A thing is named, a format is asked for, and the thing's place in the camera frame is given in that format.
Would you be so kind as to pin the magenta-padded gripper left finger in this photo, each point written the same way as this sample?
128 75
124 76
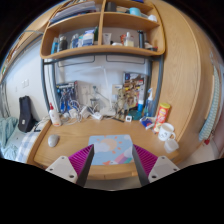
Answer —
63 166

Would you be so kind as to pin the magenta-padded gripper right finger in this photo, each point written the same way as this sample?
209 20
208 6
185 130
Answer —
161 166

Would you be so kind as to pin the grey computer mouse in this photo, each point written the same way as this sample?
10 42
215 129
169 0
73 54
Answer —
53 140

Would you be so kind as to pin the pastel cloud print mouse pad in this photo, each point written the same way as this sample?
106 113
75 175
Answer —
111 148

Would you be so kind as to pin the clear plastic cup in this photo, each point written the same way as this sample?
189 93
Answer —
171 145

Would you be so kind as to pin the white mug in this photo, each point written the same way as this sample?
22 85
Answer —
165 131

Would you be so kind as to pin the blue checked bed sheet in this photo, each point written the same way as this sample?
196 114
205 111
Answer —
26 148

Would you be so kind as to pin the blue snack packet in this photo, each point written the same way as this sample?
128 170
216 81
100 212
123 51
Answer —
147 122

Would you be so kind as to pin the white pump bottle red cap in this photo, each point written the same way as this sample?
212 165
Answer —
55 118

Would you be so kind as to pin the white charger block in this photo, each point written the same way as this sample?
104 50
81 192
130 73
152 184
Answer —
73 113
85 112

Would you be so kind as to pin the teal round dish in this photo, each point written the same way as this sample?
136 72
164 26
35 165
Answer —
136 115

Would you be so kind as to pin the small white cube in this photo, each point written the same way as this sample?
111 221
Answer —
128 119

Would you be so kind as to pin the white power strip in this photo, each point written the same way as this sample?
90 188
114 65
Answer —
96 116

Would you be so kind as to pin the blue spray bottle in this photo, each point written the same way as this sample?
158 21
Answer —
149 106

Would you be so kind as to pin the black bag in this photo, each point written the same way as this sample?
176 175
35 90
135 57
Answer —
26 113

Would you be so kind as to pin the blue white tube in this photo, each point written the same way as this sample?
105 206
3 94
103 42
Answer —
140 105

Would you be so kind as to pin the teal blanket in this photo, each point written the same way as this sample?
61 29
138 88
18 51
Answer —
6 130

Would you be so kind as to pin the teal patterned hanging towel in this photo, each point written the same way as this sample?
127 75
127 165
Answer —
210 116

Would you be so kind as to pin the blue robot model kit box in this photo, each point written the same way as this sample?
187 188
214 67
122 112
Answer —
66 91

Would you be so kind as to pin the white printed model box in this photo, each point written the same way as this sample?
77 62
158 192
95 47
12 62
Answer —
135 78

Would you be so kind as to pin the wooden shelf unit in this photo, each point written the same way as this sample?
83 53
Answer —
100 50

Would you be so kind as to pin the grey metal desk frame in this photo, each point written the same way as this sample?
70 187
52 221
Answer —
45 83

